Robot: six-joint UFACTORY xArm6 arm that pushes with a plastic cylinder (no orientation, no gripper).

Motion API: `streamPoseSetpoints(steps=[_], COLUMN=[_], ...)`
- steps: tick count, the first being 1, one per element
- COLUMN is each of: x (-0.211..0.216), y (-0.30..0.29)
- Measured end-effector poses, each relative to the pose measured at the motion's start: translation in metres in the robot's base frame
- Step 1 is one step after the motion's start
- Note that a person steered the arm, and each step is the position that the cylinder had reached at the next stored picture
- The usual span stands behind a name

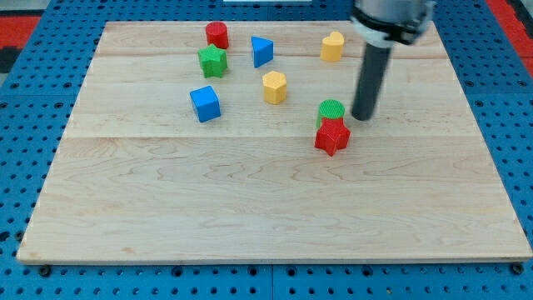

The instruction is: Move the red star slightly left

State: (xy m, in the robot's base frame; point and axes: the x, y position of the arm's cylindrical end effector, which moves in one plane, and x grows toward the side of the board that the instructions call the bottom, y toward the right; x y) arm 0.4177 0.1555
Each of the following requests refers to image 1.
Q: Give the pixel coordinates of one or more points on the red star block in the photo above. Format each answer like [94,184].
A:
[332,135]

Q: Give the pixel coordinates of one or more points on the green star block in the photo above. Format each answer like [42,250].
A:
[213,61]

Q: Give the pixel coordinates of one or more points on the yellow hexagon block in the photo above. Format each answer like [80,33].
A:
[274,87]

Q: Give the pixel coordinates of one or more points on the wooden board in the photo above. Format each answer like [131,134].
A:
[137,179]

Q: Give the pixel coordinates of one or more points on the blue cube block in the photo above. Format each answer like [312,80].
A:
[205,103]

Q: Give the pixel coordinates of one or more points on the green cylinder block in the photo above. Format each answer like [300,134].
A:
[331,109]

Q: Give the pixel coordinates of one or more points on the blue triangle block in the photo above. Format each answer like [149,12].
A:
[262,50]

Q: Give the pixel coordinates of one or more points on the yellow heart block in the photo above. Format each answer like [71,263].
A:
[332,47]

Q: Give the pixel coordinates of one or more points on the red cylinder block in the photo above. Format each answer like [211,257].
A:
[217,34]

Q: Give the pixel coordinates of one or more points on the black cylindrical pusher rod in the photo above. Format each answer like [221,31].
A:
[369,83]

